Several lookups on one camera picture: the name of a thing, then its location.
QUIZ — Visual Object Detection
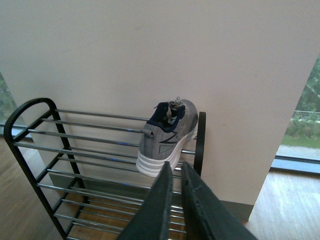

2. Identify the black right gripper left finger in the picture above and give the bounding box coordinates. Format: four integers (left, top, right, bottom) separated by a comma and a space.
118, 161, 173, 240

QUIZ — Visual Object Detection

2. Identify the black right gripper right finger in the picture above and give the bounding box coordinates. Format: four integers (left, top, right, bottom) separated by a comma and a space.
181, 161, 256, 240

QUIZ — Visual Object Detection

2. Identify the grey sneaker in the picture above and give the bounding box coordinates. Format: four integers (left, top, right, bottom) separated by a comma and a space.
136, 98, 199, 178

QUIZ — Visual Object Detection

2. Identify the black metal shoe rack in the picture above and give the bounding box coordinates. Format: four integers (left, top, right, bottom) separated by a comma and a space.
3, 97, 207, 240

